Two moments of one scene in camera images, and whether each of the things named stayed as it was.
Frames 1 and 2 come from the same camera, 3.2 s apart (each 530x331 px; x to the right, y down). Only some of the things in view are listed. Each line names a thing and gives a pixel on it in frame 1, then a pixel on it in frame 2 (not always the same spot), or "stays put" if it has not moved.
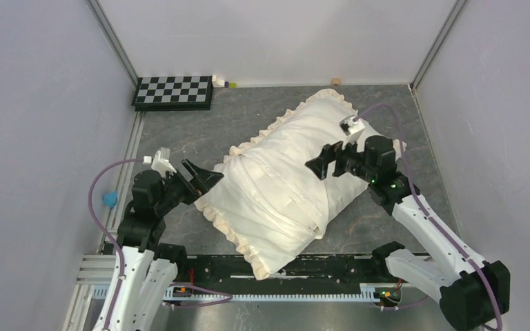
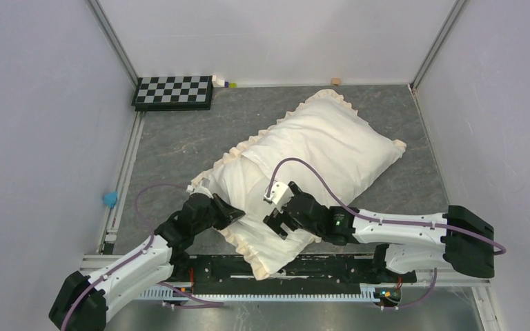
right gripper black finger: [332, 151] -> [295, 189]
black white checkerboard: [173, 93] stays put
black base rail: [316, 274] stays put
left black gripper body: [172, 181] -> [199, 226]
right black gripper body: [351, 161] -> [318, 231]
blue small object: [110, 198] stays put
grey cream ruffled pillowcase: [265, 198] stays put
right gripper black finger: [320, 164] -> [275, 220]
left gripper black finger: [203, 178] -> [229, 214]
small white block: [217, 83] stays put
